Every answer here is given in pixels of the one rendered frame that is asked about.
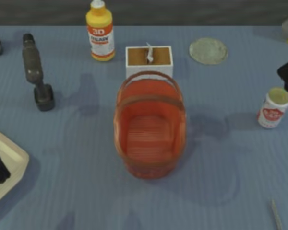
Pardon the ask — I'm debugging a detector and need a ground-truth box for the small white branded can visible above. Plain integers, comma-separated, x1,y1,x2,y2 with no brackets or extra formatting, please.
256,87,288,129

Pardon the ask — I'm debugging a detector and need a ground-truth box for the orange plastic basket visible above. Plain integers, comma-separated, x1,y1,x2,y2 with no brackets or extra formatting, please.
113,70,189,180

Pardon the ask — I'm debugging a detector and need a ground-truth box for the white tissue box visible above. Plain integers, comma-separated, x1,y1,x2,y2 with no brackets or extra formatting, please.
125,42,174,80

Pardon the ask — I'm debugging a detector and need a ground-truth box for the thin metal stick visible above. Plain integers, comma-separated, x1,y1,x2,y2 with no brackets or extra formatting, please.
270,199,284,230

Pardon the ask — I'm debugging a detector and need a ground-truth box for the yellow bottle with white label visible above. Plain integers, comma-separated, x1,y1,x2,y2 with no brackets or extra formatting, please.
85,0,116,62

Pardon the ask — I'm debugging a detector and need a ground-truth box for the cream plastic tray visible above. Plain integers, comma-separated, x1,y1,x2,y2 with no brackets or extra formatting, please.
0,126,30,209

